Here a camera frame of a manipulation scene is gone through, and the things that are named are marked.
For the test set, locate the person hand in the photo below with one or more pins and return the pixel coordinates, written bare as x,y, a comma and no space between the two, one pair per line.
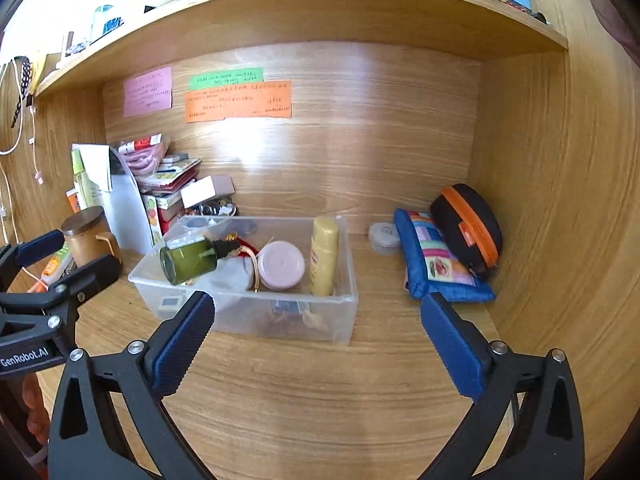
38,418

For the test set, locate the stack of booklets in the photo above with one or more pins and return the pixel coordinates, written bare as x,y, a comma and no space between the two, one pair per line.
168,178

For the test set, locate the wooden shelf board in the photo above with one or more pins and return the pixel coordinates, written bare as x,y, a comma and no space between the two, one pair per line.
481,30

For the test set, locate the white drawstring pouch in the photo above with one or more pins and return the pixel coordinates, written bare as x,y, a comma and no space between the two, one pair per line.
230,280

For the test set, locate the blue matchbox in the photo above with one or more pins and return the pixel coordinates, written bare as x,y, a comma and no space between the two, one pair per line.
291,307

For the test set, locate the pink mesh bag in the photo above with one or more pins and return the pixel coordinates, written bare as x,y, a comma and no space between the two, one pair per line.
143,156

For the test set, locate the brown ceramic mug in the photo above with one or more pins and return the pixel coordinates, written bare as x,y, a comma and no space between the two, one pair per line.
89,236

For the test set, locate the red velvet pouch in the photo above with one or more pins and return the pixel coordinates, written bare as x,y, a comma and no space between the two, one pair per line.
247,249

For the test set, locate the orange white tube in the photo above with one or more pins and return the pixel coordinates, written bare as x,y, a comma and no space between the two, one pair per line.
58,264

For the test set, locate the beige carved pendant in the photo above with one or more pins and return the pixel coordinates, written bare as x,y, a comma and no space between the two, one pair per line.
315,321

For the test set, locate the orange sunscreen tube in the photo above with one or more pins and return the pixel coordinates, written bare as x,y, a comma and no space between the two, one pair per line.
72,197

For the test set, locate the green spray bottle tall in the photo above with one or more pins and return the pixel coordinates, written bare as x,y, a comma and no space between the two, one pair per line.
81,180

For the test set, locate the clear plastic storage box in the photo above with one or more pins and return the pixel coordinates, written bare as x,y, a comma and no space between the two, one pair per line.
243,301

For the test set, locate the black orange zipper case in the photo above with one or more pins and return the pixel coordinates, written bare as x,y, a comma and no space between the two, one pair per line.
469,228

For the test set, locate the white paper folder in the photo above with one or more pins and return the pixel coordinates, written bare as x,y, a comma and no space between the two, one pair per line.
115,189

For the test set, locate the white bowl of beads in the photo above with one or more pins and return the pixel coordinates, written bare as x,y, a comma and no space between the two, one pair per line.
221,207

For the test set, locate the blue patchwork pouch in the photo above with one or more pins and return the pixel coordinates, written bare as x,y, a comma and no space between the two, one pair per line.
431,267

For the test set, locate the white rectangular box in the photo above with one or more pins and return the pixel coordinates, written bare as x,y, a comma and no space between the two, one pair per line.
205,189

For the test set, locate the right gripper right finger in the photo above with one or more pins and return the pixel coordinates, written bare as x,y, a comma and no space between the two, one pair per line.
524,421

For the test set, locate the pink paper note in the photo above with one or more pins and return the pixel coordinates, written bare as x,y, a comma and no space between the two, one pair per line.
148,93

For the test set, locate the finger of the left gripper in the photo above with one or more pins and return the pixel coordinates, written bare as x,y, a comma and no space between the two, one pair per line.
66,294
14,258

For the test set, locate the green paper note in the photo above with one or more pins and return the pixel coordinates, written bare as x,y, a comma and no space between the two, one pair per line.
226,77

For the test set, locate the pink round case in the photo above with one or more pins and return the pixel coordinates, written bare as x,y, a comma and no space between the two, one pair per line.
281,265

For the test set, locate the small white round jar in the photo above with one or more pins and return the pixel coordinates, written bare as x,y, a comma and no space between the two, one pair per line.
383,238

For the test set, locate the fruit sticker sheet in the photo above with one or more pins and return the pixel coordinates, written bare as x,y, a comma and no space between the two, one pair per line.
150,205

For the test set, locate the red book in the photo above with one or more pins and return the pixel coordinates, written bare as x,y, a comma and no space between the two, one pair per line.
170,208

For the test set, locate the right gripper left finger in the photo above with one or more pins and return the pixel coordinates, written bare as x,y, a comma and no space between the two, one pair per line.
86,437

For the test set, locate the yellow lotion tube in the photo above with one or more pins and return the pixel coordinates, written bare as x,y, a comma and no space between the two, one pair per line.
323,256

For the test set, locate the orange paper note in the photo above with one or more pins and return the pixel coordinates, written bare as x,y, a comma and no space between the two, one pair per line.
253,99

